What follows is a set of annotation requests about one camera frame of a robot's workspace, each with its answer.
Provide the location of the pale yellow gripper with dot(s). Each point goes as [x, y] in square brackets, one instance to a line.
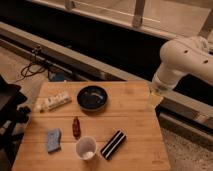
[154, 99]

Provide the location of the white pill organizer box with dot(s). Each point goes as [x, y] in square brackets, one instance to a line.
[53, 102]

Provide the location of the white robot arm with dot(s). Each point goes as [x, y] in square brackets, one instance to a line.
[180, 57]

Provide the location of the black chair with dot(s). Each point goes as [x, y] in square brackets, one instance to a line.
[10, 99]

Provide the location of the white paper cup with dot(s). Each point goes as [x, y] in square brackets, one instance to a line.
[86, 148]

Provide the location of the black white striped block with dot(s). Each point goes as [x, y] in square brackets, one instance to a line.
[113, 144]

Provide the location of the blue object on floor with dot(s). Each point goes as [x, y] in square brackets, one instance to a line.
[58, 78]

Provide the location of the dark ceramic bowl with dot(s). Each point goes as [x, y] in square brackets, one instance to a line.
[92, 98]

